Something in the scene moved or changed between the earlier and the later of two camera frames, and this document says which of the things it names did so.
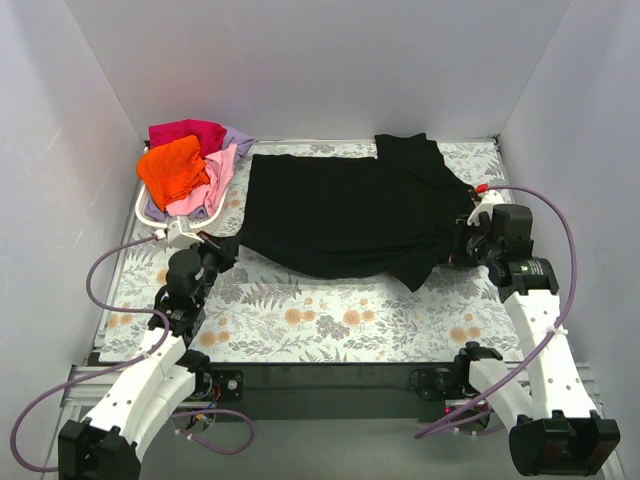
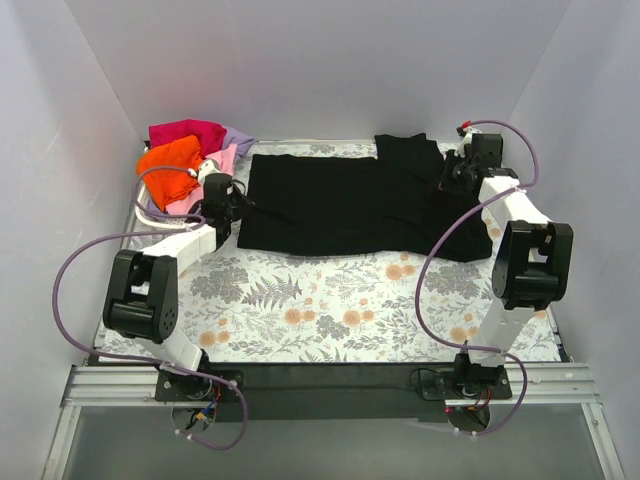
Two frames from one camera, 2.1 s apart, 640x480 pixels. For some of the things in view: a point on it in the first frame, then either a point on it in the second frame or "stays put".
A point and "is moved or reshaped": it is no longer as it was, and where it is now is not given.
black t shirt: x=333 y=217 is moved or reshaped
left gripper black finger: x=227 y=248 -> x=242 y=203
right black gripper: x=463 y=242 -> x=451 y=171
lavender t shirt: x=242 y=140 stays put
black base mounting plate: x=334 y=391 stays put
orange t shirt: x=172 y=168 stays put
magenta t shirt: x=210 y=135 stays put
